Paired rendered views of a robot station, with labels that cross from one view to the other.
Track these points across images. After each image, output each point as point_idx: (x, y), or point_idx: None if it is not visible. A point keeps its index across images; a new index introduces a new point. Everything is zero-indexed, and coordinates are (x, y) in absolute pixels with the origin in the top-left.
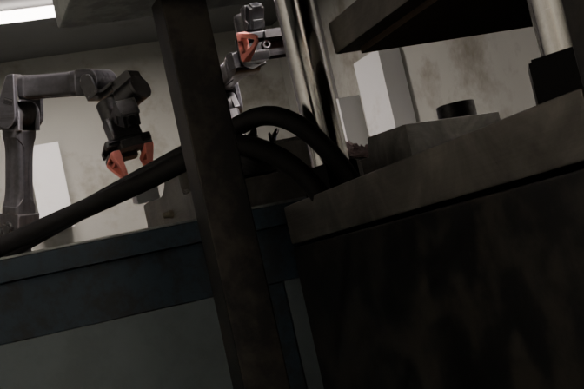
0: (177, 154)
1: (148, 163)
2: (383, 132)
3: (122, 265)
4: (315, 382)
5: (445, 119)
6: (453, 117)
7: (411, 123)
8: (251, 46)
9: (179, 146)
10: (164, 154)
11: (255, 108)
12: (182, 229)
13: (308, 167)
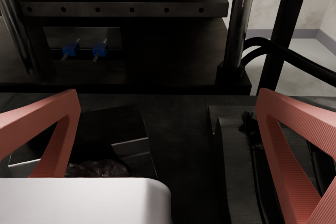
0: (304, 57)
1: (329, 72)
2: (143, 121)
3: None
4: None
5: (92, 111)
6: (82, 113)
7: (131, 104)
8: (290, 154)
9: (309, 62)
10: (318, 67)
11: (265, 38)
12: None
13: (244, 56)
